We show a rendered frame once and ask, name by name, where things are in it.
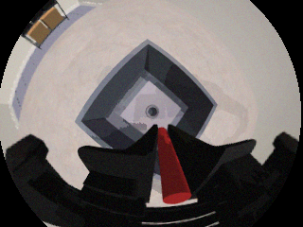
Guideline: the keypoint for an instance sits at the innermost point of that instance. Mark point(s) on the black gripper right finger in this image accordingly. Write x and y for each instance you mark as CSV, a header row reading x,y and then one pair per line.
x,y
200,160

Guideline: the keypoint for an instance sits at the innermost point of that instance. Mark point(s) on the dark grey open box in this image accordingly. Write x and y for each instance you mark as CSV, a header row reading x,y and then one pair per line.
x,y
101,118

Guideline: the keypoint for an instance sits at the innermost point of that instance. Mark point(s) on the red peg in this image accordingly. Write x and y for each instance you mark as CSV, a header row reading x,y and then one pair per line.
x,y
175,188

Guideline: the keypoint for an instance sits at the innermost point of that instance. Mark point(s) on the light grey plate with hole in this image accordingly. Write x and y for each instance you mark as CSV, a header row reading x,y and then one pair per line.
x,y
163,108

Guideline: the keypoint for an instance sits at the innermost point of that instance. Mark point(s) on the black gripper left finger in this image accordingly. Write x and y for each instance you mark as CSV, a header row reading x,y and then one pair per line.
x,y
136,162

